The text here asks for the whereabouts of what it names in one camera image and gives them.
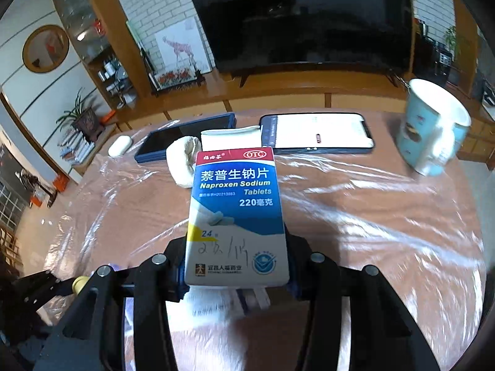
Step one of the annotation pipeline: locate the framed red flower artwork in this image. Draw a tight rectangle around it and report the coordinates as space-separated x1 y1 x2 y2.
149 67 205 93

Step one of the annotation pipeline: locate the wooden side table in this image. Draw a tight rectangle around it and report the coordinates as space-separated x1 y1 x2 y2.
71 123 118 182

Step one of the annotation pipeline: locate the black smartphone with lit screen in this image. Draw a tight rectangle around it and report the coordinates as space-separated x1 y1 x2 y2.
259 113 376 154

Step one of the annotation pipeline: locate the green potted plant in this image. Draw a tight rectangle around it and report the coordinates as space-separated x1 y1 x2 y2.
445 25 460 59

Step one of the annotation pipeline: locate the stack of books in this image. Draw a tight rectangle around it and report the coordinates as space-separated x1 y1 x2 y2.
58 131 96 165

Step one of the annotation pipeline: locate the orchid in dark pot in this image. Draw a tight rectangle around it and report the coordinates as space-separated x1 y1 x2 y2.
56 89 107 143

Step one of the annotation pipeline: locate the smartphone in blue case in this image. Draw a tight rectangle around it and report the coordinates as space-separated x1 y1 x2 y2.
134 113 237 164

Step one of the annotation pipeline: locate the blue butterfly mug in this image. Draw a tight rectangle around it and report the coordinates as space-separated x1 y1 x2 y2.
394 78 471 176

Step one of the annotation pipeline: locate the black flat-screen television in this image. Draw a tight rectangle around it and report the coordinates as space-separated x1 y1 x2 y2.
183 0 412 87

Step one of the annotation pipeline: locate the white tissue pack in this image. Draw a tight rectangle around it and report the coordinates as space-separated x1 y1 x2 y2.
200 126 261 151

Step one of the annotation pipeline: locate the blue and white medicine box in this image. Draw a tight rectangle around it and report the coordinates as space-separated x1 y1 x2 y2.
184 147 291 288

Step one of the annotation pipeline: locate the black coffee machine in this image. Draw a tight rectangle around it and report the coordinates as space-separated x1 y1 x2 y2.
432 42 454 86

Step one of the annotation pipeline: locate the giraffe picture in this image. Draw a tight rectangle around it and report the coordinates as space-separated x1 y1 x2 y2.
155 17 213 78

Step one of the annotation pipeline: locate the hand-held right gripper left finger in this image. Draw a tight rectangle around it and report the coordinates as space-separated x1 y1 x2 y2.
35 239 190 371

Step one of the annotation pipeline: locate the round framed picture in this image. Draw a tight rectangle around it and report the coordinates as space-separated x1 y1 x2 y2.
22 25 70 73

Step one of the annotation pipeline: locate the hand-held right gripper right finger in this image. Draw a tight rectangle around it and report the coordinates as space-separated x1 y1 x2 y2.
286 236 441 371

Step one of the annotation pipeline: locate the white earbud case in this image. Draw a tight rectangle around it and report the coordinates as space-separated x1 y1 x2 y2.
107 135 133 158

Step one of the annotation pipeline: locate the rolled green paper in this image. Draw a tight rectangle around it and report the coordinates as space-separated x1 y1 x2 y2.
127 21 150 55

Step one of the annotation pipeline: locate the wooden wall cabinet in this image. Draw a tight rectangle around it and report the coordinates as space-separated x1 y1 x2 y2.
50 0 495 132

